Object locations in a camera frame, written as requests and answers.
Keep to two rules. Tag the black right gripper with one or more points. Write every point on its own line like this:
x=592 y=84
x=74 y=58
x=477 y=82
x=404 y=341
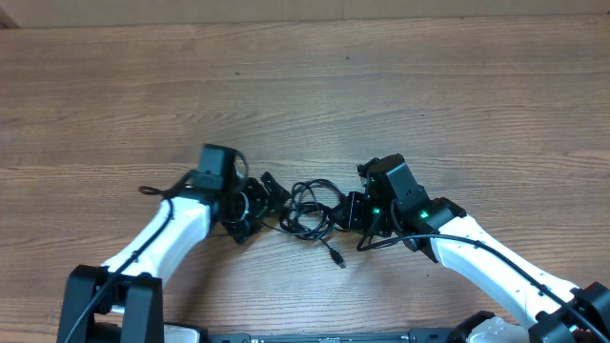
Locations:
x=351 y=213

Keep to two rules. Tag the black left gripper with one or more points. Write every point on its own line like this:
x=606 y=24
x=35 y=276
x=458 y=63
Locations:
x=261 y=201

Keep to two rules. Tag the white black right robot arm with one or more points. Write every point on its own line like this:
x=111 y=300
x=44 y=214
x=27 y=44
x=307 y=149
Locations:
x=394 y=209

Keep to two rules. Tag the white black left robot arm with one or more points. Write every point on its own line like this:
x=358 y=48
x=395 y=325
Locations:
x=122 y=300

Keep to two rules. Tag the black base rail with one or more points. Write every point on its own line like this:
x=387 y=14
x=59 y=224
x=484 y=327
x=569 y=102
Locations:
x=310 y=337

